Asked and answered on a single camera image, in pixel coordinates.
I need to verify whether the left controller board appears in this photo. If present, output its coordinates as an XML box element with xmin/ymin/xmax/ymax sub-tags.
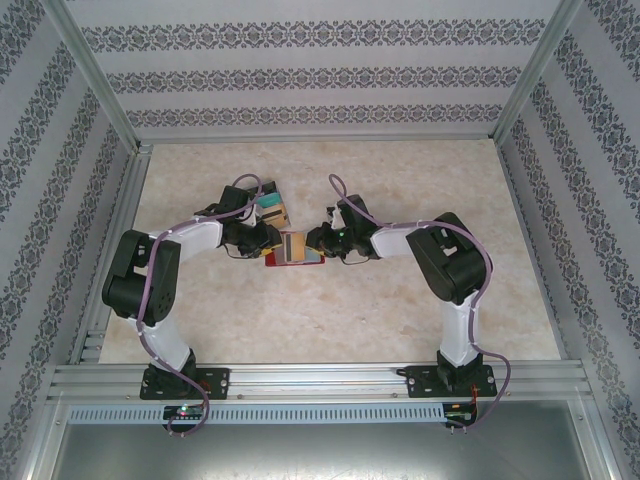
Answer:
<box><xmin>163</xmin><ymin>404</ymin><xmax>207</xmax><ymax>425</ymax></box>

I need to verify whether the silver aluminium side rail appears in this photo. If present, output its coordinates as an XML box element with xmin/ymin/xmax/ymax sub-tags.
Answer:
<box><xmin>67</xmin><ymin>144</ymin><xmax>154</xmax><ymax>366</ymax></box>

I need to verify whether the silver aluminium frame beam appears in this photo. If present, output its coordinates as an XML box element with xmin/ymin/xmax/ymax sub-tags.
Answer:
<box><xmin>137</xmin><ymin>127</ymin><xmax>496</xmax><ymax>146</ymax></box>

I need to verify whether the aluminium mounting rail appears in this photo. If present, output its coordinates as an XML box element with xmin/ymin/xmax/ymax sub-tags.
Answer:
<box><xmin>47</xmin><ymin>362</ymin><xmax>594</xmax><ymax>401</ymax></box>

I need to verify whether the grey metal sheet panel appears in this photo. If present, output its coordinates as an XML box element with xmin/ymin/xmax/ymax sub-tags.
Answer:
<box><xmin>29</xmin><ymin>399</ymin><xmax>616</xmax><ymax>480</ymax></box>

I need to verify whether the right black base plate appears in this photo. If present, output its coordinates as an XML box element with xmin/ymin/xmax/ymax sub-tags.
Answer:
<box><xmin>405</xmin><ymin>364</ymin><xmax>499</xmax><ymax>399</ymax></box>

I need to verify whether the gold credit card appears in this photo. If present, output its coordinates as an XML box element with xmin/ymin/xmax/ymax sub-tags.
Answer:
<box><xmin>282</xmin><ymin>232</ymin><xmax>306</xmax><ymax>264</ymax></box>

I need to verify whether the controller board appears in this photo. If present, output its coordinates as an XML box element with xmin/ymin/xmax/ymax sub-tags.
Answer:
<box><xmin>163</xmin><ymin>404</ymin><xmax>207</xmax><ymax>425</ymax></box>
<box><xmin>444</xmin><ymin>402</ymin><xmax>479</xmax><ymax>426</ymax></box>

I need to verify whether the gold card in stand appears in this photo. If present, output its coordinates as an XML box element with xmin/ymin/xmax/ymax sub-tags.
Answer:
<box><xmin>259</xmin><ymin>204</ymin><xmax>290</xmax><ymax>227</ymax></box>

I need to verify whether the silver aluminium frame post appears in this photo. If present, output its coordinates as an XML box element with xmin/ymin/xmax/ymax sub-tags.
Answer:
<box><xmin>490</xmin><ymin>0</ymin><xmax>599</xmax><ymax>144</ymax></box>
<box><xmin>42</xmin><ymin>0</ymin><xmax>154</xmax><ymax>154</ymax></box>

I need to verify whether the red leather card holder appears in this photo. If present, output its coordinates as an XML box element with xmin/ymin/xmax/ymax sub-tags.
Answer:
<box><xmin>263</xmin><ymin>230</ymin><xmax>326</xmax><ymax>269</ymax></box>

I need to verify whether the slotted grey cable duct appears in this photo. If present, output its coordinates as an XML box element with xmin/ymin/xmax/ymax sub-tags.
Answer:
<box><xmin>67</xmin><ymin>403</ymin><xmax>446</xmax><ymax>425</ymax></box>

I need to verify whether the right controller board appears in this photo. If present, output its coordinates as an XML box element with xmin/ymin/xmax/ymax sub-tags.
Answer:
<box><xmin>444</xmin><ymin>402</ymin><xmax>479</xmax><ymax>426</ymax></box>

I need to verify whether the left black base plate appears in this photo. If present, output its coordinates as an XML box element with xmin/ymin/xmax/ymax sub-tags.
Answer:
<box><xmin>139</xmin><ymin>367</ymin><xmax>232</xmax><ymax>401</ymax></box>

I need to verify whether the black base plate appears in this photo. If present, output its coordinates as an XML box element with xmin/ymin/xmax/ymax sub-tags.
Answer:
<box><xmin>139</xmin><ymin>367</ymin><xmax>232</xmax><ymax>401</ymax></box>
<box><xmin>405</xmin><ymin>364</ymin><xmax>499</xmax><ymax>399</ymax></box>

